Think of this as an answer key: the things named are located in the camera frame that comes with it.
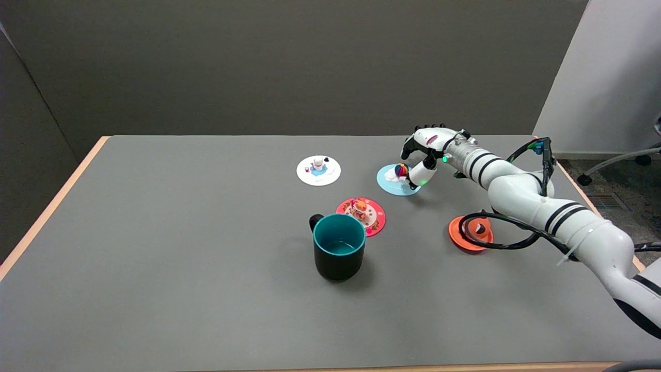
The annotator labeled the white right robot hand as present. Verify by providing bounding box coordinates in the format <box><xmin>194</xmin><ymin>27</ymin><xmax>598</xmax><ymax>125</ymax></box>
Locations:
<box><xmin>401</xmin><ymin>124</ymin><xmax>471</xmax><ymax>189</ymax></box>

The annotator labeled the light blue balloon cup lid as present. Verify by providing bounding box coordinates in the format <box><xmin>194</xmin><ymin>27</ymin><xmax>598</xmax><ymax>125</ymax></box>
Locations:
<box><xmin>376</xmin><ymin>163</ymin><xmax>422</xmax><ymax>197</ymax></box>

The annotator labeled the pink tiger cup lid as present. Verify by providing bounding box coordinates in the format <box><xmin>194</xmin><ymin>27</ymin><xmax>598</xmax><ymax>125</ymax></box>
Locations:
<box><xmin>336</xmin><ymin>197</ymin><xmax>387</xmax><ymax>238</ymax></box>

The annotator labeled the orange fox cup lid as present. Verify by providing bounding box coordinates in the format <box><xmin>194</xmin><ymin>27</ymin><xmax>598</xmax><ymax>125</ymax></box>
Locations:
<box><xmin>448</xmin><ymin>211</ymin><xmax>494</xmax><ymax>253</ymax></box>

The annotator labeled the white bear cup lid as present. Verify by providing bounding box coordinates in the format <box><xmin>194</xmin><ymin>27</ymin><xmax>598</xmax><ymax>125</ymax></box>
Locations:
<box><xmin>296</xmin><ymin>155</ymin><xmax>342</xmax><ymax>187</ymax></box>

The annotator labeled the teal black mug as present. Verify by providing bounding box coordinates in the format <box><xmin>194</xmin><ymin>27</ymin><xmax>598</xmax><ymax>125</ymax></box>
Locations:
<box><xmin>309</xmin><ymin>213</ymin><xmax>367</xmax><ymax>282</ymax></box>

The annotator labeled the office chair base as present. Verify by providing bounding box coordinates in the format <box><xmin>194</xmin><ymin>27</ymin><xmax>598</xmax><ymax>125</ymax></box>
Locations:
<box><xmin>577</xmin><ymin>118</ymin><xmax>661</xmax><ymax>187</ymax></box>

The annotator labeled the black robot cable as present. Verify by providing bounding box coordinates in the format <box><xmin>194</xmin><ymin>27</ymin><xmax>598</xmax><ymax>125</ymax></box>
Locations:
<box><xmin>458</xmin><ymin>136</ymin><xmax>661</xmax><ymax>254</ymax></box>

